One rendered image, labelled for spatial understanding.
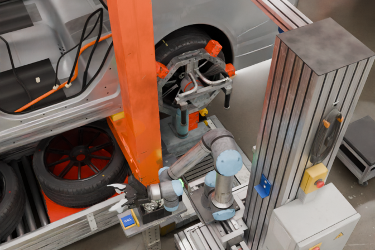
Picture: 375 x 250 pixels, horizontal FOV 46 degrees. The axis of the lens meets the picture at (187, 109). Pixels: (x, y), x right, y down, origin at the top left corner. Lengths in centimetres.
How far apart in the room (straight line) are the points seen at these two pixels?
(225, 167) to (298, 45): 66
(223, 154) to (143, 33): 67
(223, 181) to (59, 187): 136
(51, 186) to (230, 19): 165
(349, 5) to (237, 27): 289
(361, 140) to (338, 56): 215
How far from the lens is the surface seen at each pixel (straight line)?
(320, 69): 152
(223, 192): 217
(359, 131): 375
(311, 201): 214
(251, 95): 430
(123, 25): 200
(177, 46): 294
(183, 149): 361
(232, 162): 194
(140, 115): 241
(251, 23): 319
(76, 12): 363
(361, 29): 546
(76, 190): 306
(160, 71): 287
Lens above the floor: 299
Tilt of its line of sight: 46 degrees down
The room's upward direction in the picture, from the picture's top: straight up
